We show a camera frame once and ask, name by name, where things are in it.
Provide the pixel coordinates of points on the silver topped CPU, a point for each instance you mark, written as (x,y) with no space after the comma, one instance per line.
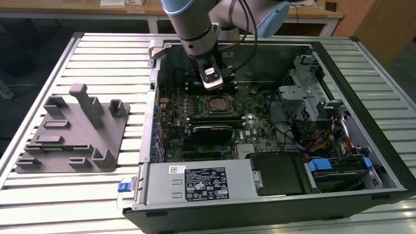
(219,104)

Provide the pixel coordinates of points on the thin metal locking lever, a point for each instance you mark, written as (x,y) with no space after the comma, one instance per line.
(221,112)

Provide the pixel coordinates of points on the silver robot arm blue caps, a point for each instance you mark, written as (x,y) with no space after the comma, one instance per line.
(189,24)

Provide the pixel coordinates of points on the CPU socket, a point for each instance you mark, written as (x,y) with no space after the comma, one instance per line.
(233,111)

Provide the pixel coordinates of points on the round coin cell battery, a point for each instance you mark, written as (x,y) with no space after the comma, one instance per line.
(254,90)

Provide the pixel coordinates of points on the black graphics card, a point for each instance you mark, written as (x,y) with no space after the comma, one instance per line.
(211,134)

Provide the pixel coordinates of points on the green motherboard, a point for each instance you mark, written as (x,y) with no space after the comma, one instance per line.
(261,114)

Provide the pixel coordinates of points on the metal drive cage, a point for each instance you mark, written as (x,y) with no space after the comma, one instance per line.
(291,97)

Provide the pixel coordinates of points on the black expansion slot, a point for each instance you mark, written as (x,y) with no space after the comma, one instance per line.
(198,154)

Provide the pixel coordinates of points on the grey plastic cage latch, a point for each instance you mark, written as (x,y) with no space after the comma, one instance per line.
(330,105)
(306,61)

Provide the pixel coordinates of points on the white box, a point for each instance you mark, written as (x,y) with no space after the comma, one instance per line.
(137,2)
(113,2)

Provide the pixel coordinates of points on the silver chipset heat sink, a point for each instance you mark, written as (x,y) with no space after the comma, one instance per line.
(246,149)

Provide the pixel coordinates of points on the grey plastic parts rack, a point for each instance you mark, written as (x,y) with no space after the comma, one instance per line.
(82,146)

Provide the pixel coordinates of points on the grey power supply unit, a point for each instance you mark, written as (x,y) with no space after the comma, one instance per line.
(163,185)

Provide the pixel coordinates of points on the black drive bay cover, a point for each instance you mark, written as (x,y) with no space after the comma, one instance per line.
(277,173)

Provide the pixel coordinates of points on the blue case latch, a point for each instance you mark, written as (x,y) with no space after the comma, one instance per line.
(123,187)

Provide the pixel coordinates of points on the grey stand foot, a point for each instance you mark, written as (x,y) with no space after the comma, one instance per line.
(6,91)

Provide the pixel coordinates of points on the black open PC case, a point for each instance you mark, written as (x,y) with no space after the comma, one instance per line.
(227,219)

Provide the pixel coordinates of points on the wooden cabinet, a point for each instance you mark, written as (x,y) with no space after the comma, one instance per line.
(383,24)

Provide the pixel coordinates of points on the black hard disk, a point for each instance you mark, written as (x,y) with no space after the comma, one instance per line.
(342,175)

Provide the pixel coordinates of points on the small blue plastic clip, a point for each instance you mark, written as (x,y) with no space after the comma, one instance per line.
(369,162)

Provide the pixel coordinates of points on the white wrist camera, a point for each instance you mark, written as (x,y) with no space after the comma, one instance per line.
(213,81)

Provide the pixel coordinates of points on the white case wall label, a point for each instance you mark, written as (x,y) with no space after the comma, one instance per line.
(229,54)

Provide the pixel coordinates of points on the wooden desk white frame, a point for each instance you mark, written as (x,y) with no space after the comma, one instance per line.
(82,9)

